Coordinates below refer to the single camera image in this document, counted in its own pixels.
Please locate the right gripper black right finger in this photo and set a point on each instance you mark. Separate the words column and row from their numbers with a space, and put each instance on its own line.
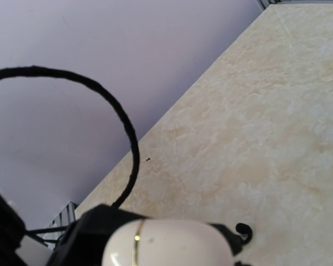
column 232, row 239

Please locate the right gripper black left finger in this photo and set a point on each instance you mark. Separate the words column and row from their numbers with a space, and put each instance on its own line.
column 84, row 240

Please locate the white earbud charging case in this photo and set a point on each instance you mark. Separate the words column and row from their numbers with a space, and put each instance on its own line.
column 155, row 242

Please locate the black earbud right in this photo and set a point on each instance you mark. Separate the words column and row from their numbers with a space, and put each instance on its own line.
column 245, row 233

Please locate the right aluminium frame post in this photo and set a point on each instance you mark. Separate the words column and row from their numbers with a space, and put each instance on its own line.
column 265, row 3

